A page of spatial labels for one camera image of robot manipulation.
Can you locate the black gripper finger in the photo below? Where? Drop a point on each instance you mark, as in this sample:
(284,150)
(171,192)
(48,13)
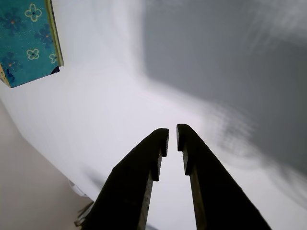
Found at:
(127,187)
(216,191)

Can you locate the yellow and blue floral box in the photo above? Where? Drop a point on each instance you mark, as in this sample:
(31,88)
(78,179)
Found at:
(24,43)

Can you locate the clear plastic case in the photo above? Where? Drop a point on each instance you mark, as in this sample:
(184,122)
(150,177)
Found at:
(77,189)

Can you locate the dark furniture frame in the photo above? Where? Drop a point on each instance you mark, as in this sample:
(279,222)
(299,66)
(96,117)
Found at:
(82,215)

